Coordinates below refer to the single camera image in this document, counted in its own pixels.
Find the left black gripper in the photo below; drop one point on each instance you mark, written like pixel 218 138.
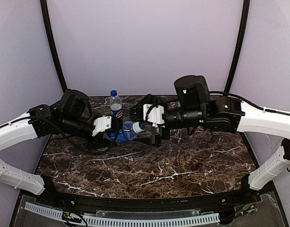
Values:
pixel 103 136

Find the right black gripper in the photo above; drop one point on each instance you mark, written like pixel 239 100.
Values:
pixel 154 134

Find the Pocari Sweat bottle blue label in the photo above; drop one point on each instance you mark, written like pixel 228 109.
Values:
pixel 125 133

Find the blue white Pocari cap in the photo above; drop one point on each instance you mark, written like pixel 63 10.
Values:
pixel 138 127

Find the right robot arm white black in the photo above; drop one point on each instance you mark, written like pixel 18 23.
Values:
pixel 228 113

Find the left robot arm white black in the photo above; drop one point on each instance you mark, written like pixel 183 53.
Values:
pixel 71 117

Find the Pepsi bottle blue cap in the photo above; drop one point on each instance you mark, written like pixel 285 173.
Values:
pixel 115 104

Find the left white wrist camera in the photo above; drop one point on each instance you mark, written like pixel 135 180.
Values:
pixel 101 124

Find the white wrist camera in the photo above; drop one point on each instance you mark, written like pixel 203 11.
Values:
pixel 155 116
pixel 101 124

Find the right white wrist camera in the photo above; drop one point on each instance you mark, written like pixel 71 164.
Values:
pixel 155 116

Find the black front table rail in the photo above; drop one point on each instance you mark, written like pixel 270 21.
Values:
pixel 220 202

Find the white slotted cable duct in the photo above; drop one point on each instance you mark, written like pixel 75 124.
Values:
pixel 110 220

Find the left black frame post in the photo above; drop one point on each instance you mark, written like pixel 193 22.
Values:
pixel 52 45

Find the black frame post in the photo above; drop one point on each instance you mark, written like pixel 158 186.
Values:
pixel 52 45
pixel 238 47

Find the right black frame post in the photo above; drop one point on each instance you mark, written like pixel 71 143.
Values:
pixel 238 47

